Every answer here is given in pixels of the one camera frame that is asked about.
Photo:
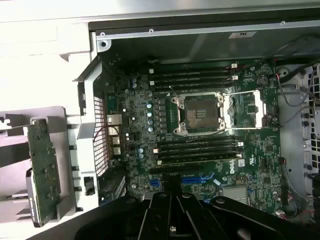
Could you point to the black RAM slot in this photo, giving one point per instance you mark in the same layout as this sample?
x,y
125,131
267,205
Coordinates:
x,y
197,146
195,73
239,155
195,80
197,152
200,66
195,87
197,140

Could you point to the black and grey PC case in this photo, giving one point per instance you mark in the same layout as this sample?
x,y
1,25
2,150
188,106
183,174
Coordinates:
x,y
200,50

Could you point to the metal rear port block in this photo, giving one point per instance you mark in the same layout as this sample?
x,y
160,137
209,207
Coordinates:
x,y
117,150
114,119
116,141
114,131

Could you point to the white case label sticker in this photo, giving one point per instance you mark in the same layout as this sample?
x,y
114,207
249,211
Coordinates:
x,y
242,35

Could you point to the thin metal locking lever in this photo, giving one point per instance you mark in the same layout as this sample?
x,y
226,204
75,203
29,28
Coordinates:
x,y
170,87

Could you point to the round coin cell battery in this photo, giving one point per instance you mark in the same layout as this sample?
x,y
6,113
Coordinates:
x,y
263,80

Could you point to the long black expansion slot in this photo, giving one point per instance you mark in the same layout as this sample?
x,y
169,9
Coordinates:
x,y
175,169

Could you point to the silver chipset heat sink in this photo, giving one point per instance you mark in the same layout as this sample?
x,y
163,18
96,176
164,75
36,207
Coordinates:
x,y
235,195

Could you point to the CPU socket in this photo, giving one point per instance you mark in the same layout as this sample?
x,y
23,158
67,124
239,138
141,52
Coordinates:
x,y
200,112

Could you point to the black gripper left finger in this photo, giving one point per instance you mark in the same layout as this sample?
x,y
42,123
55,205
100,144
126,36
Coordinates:
x,y
160,217

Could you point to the perforated metal disk cage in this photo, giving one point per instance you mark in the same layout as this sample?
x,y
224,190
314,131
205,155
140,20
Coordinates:
x,y
306,140

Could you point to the grey parts rack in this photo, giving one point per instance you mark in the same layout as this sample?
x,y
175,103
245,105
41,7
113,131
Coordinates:
x,y
55,115

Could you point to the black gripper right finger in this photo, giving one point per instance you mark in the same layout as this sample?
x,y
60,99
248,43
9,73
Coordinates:
x,y
200,220

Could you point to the green motherboard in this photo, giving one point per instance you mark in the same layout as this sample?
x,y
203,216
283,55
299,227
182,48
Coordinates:
x,y
140,112

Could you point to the blue expansion slot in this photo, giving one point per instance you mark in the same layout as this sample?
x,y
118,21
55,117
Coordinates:
x,y
156,182

